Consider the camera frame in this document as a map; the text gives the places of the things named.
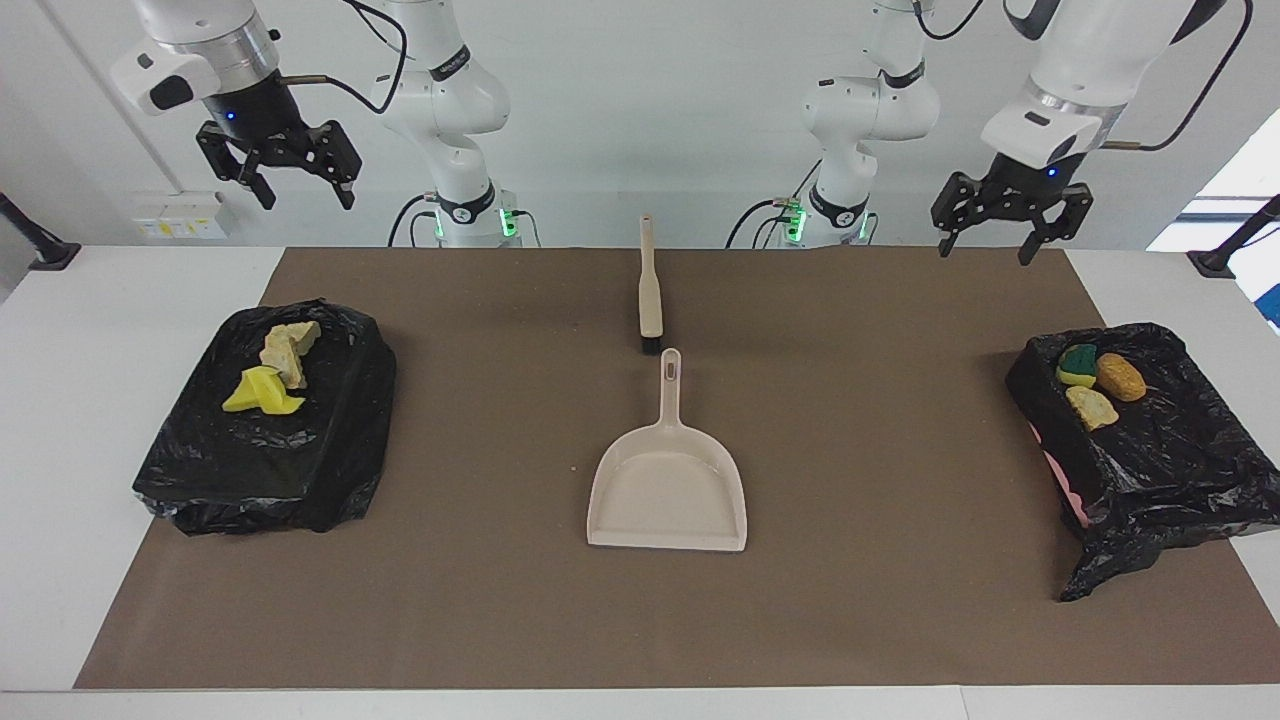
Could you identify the brown table mat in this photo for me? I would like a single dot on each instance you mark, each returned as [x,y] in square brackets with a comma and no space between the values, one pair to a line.
[500,600]

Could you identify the yellow sponge wedge green base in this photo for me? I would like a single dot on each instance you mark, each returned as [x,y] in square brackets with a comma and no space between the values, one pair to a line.
[1078,362]

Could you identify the black plastic trash bag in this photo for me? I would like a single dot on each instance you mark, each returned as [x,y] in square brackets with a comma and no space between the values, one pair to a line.
[1170,470]
[250,470]

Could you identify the yellow sponge piece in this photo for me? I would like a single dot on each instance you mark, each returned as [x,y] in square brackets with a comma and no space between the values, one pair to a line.
[250,390]

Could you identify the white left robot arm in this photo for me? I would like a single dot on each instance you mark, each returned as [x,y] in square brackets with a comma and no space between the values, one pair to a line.
[870,100]

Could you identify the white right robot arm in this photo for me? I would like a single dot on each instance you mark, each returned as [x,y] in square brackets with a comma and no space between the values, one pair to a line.
[440,100]

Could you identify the beige plastic dustpan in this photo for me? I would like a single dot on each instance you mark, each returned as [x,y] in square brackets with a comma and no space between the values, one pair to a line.
[665,490]

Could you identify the white wall socket box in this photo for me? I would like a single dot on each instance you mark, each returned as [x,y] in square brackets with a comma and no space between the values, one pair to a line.
[180,215]

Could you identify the pink plastic bin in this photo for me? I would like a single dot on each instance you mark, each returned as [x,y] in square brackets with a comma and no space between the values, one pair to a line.
[1062,480]

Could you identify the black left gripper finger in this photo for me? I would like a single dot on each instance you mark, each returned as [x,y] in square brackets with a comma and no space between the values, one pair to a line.
[948,235]
[1045,235]

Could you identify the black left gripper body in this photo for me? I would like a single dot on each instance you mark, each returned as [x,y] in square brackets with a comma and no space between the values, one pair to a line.
[1020,190]

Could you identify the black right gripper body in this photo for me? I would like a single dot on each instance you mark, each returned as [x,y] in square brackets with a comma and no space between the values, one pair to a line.
[260,125]

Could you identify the beige hand brush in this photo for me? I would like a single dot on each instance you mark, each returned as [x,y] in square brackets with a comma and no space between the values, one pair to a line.
[650,300]

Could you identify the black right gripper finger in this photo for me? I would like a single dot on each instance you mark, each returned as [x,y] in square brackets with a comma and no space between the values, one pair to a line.
[346,188]
[258,188]

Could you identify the bright glass window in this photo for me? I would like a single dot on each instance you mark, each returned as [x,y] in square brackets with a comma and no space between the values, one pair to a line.
[1240,180]

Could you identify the brown bread roll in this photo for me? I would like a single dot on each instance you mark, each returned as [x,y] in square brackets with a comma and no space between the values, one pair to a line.
[1122,378]

